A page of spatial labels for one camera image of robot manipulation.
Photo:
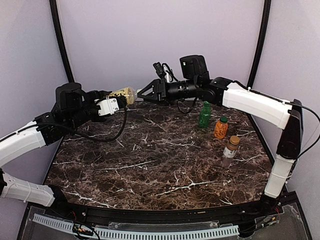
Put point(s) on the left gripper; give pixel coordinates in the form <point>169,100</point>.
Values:
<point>122,100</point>

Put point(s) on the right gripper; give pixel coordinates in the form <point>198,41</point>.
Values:
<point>161,90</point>

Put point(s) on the yellow tea bottle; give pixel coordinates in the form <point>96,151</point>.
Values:
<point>128,94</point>

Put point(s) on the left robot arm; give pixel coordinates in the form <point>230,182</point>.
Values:
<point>73,107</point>

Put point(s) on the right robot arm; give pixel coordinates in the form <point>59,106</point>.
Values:
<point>285,115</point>

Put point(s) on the green plastic bottle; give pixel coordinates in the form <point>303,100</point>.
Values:
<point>205,115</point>

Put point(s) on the orange juice bottle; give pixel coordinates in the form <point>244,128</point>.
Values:
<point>221,128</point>

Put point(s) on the brown coffee bottle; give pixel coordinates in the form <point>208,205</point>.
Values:
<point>230,151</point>

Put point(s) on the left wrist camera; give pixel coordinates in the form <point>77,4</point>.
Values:
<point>108,106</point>

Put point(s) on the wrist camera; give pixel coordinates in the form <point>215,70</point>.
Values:
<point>164,72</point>
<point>108,106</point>

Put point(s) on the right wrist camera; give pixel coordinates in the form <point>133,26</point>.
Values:
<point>164,72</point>

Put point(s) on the black front rail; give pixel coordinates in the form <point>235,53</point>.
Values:
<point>232,214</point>

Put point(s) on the left black frame post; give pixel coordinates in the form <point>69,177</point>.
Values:
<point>60,40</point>

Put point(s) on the black frame post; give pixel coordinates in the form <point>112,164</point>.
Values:
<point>260,42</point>
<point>60,40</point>

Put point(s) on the right black frame post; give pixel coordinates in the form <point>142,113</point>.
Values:
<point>260,42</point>

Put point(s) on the white slotted cable duct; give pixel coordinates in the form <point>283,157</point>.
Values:
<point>130,231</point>

